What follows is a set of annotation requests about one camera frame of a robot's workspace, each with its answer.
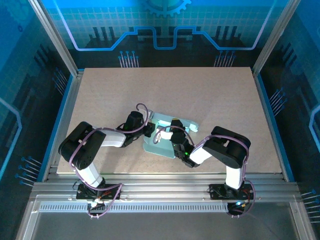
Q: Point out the black connector module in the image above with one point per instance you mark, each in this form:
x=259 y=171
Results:
x=98 y=208
x=235 y=211

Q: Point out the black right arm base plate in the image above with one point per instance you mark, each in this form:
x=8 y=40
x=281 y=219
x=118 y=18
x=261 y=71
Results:
x=217 y=192

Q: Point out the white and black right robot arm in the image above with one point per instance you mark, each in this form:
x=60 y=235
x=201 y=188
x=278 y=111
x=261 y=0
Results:
x=227 y=147

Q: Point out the aluminium corner post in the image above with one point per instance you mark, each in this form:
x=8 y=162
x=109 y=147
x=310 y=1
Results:
x=56 y=37
x=274 y=37

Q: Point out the aluminium mounting rail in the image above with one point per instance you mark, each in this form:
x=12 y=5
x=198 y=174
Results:
x=162 y=186

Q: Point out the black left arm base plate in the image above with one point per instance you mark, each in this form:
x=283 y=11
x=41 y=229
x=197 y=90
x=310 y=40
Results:
x=82 y=194

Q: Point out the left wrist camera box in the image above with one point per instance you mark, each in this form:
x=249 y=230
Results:
x=150 y=117

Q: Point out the pale green paper box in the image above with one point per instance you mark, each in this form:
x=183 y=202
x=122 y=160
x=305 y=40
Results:
x=160 y=150

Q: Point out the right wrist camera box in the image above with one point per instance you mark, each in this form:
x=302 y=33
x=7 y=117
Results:
x=165 y=136

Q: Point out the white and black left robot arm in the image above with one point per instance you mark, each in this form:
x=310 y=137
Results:
x=80 y=147

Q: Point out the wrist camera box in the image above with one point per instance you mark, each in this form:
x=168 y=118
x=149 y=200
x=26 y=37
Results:
x=165 y=136
x=150 y=117

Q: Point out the aluminium side rail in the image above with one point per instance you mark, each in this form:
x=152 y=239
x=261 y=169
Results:
x=64 y=125
x=265 y=105

